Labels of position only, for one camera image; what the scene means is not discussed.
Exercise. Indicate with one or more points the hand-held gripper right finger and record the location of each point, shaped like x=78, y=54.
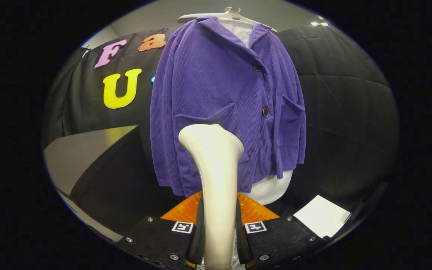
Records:
x=240, y=236

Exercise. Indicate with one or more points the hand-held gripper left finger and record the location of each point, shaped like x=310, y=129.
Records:
x=200, y=236

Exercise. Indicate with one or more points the white undershirt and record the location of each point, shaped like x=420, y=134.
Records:
x=270, y=187

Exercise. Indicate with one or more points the beige clothes hanger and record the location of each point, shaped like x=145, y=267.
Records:
x=238, y=15

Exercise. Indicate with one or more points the white paper sheet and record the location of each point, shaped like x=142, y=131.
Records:
x=323, y=217

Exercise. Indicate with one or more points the grey cabinet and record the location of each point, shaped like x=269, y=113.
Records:
x=81, y=153

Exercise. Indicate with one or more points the black backdrop cloth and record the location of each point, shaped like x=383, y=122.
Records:
x=56, y=108
x=84, y=86
x=343, y=123

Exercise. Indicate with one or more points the ceiling light panel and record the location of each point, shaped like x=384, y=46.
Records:
x=319, y=23

